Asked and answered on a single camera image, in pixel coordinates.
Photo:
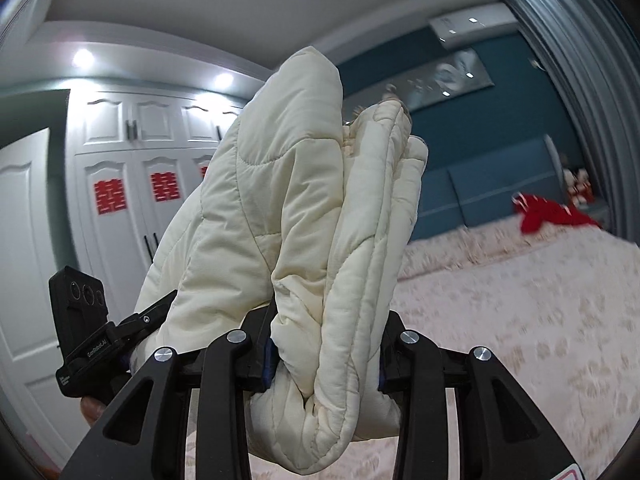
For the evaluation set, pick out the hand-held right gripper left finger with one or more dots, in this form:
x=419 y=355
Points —
x=257 y=355

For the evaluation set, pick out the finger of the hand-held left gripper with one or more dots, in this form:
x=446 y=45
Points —
x=147 y=320

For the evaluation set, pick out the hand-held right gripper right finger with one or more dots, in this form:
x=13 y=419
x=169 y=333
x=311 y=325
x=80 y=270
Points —
x=392 y=360

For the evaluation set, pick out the cream quilted coat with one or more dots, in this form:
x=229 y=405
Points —
x=300 y=210

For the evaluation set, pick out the person's left hand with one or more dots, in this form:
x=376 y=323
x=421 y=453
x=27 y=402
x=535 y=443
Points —
x=92 y=409

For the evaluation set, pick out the white wardrobe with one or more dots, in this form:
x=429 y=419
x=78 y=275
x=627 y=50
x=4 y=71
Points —
x=115 y=240

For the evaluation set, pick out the white door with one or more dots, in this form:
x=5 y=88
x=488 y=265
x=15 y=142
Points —
x=25 y=260

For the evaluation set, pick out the pink floral pillow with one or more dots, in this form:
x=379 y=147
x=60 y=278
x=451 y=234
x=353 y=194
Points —
x=435 y=257
x=492 y=235

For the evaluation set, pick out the red paper door decoration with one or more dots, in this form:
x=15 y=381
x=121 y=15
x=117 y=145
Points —
x=110 y=196
x=165 y=189
x=204 y=172

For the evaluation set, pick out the pink floral bedspread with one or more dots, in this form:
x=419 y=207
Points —
x=525 y=335

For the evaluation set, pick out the red garment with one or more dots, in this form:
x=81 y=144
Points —
x=542 y=212

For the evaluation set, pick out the plush doll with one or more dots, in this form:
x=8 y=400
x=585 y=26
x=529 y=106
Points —
x=569 y=185
x=584 y=186

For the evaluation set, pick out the recessed ceiling light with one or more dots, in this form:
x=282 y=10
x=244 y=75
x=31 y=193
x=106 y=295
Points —
x=83 y=58

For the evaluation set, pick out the grey curtain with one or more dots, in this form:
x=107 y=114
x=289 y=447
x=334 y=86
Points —
x=575 y=85

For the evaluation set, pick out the white air conditioner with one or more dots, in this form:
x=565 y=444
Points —
x=470 y=25

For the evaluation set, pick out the framed wall picture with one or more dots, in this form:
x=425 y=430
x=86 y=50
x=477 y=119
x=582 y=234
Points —
x=450 y=77

